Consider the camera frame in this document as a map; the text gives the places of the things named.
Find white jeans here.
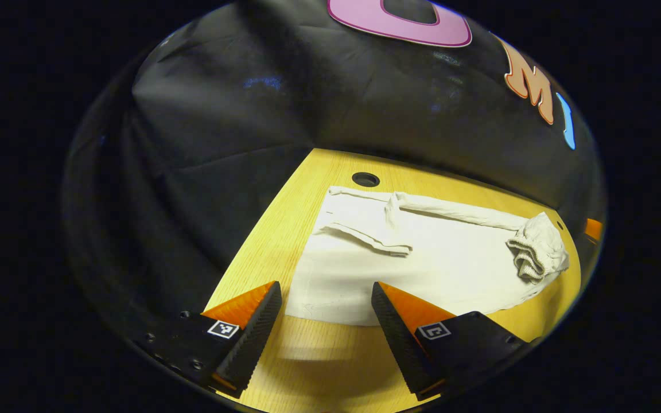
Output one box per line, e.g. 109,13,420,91
285,185,571,328

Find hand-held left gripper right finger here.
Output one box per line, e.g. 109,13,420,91
371,282,529,402

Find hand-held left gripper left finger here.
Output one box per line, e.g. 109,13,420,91
135,281,283,399

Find black backdrop cloth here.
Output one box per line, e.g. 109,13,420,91
62,0,606,345

